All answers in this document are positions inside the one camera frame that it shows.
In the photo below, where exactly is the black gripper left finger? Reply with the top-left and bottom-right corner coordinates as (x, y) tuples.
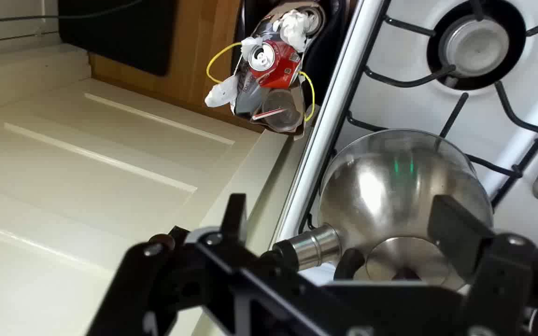
(87, 195), (296, 336)

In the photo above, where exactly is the white gas stove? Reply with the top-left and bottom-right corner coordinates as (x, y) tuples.
(277, 0), (538, 245)

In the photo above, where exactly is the steel kettle with black handle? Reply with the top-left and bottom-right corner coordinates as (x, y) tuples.
(273, 130), (496, 294)

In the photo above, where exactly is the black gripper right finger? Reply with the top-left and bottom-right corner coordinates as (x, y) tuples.
(428, 197), (538, 336)

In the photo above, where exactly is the paper bag of trash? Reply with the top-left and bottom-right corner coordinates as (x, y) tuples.
(204, 0), (326, 135)

